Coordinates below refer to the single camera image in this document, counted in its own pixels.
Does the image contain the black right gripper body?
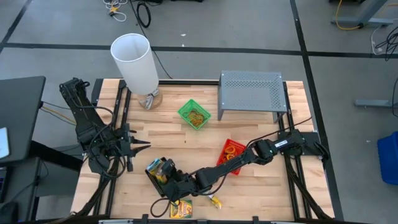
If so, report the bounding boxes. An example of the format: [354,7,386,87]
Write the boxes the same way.
[161,159,200,202]

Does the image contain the green plastic basket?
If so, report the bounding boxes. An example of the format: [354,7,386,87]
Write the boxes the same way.
[177,98,212,131]

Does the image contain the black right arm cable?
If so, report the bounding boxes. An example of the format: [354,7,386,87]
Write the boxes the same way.
[247,116,313,147]

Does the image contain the black lamp power cord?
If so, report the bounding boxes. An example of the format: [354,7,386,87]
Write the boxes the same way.
[150,49,174,80]

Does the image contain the black floor cables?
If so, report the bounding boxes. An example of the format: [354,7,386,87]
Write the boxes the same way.
[374,24,398,62]

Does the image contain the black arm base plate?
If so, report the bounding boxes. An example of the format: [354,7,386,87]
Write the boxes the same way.
[276,130,331,157]

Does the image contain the plastic-wrapped Crayola crayon pack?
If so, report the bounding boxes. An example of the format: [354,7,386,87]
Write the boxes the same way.
[207,194,224,210]

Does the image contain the white shade table lamp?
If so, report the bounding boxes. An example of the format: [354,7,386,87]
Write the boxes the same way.
[109,32,164,111]

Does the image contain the yellow and black wires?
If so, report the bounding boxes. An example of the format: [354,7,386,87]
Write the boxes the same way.
[39,101,78,126]

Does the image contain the blue storage bin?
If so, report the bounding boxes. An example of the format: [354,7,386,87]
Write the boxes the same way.
[376,131,398,187]

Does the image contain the grey desk leg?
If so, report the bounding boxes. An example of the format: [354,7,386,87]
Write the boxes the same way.
[330,0,395,28]
[354,98,398,110]

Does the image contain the red plastic basket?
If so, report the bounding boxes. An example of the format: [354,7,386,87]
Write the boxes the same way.
[216,138,248,176]

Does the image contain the black coiled floor cable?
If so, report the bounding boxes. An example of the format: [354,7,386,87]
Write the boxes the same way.
[136,1,152,29]

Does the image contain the grey perforated metal shelf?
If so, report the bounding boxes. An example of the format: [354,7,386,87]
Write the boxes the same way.
[217,70,289,123]

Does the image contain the white bundled lamp cord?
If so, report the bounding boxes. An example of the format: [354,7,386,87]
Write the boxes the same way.
[143,88,160,110]

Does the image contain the white floor cable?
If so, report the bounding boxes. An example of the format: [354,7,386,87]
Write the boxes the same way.
[101,0,129,23]
[369,24,388,56]

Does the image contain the black desk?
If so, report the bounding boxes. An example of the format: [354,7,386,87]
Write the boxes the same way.
[0,75,47,166]

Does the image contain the yellow cable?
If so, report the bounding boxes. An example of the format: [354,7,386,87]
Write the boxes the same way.
[334,0,363,31]

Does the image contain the orange rubber band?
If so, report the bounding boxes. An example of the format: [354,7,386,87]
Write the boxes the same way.
[190,113,206,128]

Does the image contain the dark green cardboard box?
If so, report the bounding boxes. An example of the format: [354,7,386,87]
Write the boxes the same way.
[169,198,193,219]

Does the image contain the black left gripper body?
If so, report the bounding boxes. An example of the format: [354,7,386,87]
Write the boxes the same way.
[119,123,134,172]

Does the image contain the white paper sheet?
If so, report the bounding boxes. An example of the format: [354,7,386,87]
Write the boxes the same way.
[0,126,11,160]

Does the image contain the yellow rubber band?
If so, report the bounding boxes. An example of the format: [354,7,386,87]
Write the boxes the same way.
[186,110,203,124]

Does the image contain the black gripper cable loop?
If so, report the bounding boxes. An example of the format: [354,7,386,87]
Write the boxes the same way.
[150,197,172,218]

